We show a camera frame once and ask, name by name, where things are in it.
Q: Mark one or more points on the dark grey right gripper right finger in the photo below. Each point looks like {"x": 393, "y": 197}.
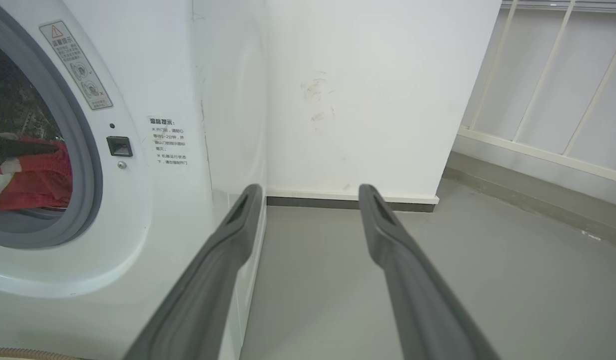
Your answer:
{"x": 412, "y": 285}

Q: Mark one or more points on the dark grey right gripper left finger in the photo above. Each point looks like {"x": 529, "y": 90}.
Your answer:
{"x": 208, "y": 285}

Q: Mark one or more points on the white front-load washing machine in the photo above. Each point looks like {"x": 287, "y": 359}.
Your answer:
{"x": 138, "y": 165}

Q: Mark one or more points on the black door latch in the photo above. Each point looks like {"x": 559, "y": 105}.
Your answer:
{"x": 119, "y": 146}

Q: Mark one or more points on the red garment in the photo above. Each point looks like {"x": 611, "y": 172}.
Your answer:
{"x": 38, "y": 177}

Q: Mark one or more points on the cream metal railing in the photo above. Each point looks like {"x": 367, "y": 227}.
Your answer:
{"x": 547, "y": 90}

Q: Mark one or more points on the warning sticker label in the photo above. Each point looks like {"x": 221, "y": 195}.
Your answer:
{"x": 76, "y": 65}

